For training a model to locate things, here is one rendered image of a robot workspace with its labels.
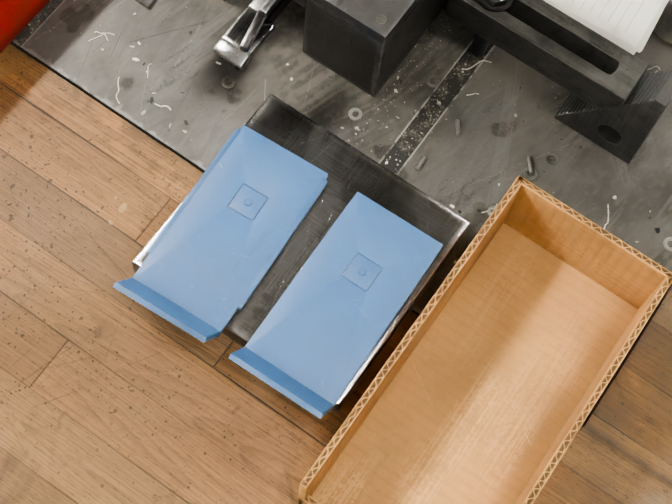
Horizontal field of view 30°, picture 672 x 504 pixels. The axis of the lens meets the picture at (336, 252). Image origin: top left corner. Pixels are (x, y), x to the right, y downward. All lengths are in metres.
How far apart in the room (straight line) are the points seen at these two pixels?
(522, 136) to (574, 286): 0.12
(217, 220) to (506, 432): 0.24
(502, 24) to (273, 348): 0.27
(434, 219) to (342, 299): 0.09
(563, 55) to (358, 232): 0.18
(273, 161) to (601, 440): 0.29
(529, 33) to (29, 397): 0.42
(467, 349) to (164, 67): 0.30
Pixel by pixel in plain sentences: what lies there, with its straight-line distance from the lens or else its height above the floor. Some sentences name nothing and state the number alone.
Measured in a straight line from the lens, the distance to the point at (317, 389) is 0.82.
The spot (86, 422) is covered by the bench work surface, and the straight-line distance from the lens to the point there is 0.84.
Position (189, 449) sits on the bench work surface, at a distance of 0.83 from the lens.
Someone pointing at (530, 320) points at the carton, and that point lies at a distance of 0.87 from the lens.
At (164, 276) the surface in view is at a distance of 0.84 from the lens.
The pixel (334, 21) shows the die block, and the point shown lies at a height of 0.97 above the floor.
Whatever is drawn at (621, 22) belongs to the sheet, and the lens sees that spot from 0.94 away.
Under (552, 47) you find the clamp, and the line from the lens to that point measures 0.88.
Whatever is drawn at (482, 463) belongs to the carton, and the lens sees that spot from 0.84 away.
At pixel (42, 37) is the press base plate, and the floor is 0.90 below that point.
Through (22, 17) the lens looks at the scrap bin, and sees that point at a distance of 0.95.
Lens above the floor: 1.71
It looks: 68 degrees down
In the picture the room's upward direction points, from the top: 9 degrees clockwise
